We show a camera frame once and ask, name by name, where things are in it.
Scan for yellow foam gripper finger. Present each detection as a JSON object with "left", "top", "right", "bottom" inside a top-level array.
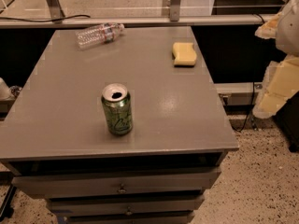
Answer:
[
  {"left": 253, "top": 55, "right": 299, "bottom": 119},
  {"left": 255, "top": 12, "right": 281, "bottom": 39}
]

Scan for yellow sponge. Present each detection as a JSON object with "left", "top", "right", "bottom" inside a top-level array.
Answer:
[{"left": 172, "top": 42, "right": 197, "bottom": 66}]

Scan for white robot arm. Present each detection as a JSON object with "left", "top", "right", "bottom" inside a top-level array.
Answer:
[{"left": 253, "top": 0, "right": 299, "bottom": 119}]

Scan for middle drawer with knob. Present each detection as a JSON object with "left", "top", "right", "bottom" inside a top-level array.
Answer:
[{"left": 47, "top": 193, "right": 204, "bottom": 217}]

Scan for drawer with knob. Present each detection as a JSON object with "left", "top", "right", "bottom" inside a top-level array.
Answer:
[
  {"left": 47, "top": 193, "right": 204, "bottom": 217},
  {"left": 13, "top": 167, "right": 221, "bottom": 199}
]

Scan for green soda can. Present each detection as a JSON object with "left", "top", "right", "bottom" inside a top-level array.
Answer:
[{"left": 101, "top": 83, "right": 133, "bottom": 135}]

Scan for top drawer with knob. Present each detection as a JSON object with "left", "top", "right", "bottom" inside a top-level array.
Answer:
[{"left": 13, "top": 167, "right": 221, "bottom": 199}]

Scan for clear plastic water bottle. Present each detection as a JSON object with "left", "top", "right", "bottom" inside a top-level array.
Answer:
[{"left": 76, "top": 23, "right": 124, "bottom": 49}]

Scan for grey drawer cabinet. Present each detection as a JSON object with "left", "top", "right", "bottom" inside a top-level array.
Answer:
[{"left": 0, "top": 27, "right": 237, "bottom": 224}]

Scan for white object at left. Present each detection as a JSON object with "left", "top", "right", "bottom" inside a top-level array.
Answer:
[{"left": 0, "top": 77, "right": 11, "bottom": 100}]

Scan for black hanging cable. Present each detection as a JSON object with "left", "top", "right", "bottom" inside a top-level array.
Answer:
[{"left": 230, "top": 81, "right": 256, "bottom": 133}]

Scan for metal frame rail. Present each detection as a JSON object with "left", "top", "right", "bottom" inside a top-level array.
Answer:
[{"left": 0, "top": 13, "right": 273, "bottom": 29}]

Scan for black cable on rail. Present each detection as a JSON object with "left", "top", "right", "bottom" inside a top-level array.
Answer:
[{"left": 0, "top": 14, "right": 92, "bottom": 23}]

